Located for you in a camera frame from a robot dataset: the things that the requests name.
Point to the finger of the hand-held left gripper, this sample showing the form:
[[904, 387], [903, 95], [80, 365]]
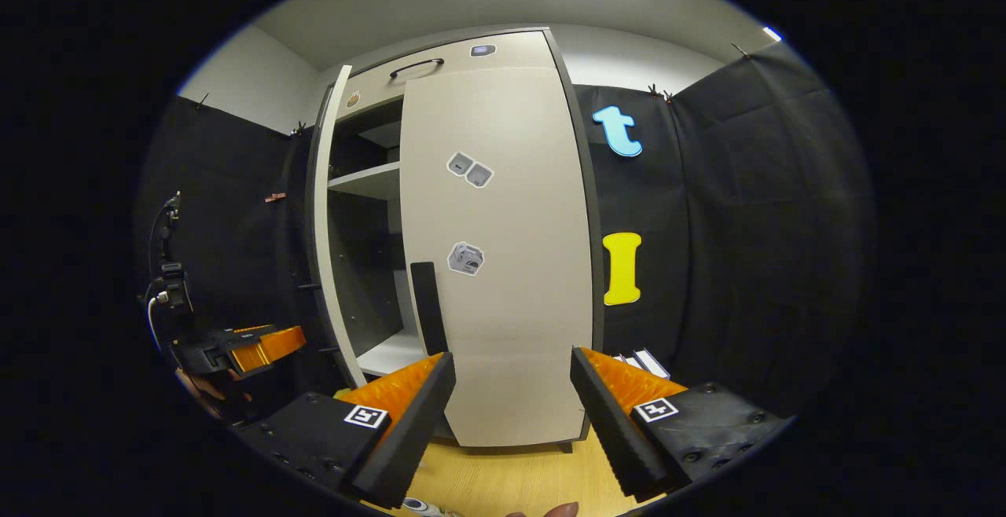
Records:
[[253, 331], [271, 350]]

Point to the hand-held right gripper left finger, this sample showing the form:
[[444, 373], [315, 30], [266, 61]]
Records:
[[409, 423]]

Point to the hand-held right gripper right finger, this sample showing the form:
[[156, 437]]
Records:
[[613, 423]]

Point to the white green label bottle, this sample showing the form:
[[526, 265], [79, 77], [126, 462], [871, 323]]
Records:
[[420, 507]]

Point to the white cabinet door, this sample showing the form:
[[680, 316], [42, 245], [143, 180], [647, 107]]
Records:
[[324, 226], [511, 305]]

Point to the grey white cabinet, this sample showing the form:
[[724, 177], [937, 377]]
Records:
[[369, 179]]

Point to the grey book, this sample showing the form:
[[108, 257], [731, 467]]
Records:
[[626, 360]]

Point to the small ceiling light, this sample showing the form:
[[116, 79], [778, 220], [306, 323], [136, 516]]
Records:
[[772, 34]]

